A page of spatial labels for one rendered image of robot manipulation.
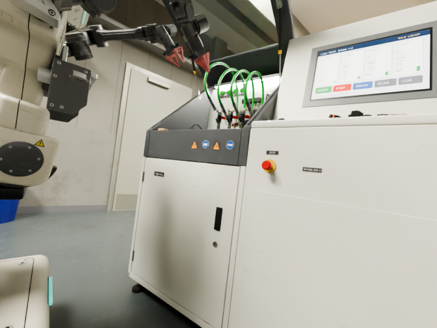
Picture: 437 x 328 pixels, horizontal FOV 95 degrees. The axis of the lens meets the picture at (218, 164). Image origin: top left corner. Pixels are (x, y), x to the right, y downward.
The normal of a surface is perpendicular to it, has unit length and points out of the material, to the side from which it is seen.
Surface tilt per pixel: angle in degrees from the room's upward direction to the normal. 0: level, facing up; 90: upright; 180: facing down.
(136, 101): 90
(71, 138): 90
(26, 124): 90
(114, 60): 90
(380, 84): 76
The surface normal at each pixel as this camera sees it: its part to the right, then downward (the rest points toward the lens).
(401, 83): -0.51, -0.32
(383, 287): -0.56, -0.09
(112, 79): 0.65, 0.05
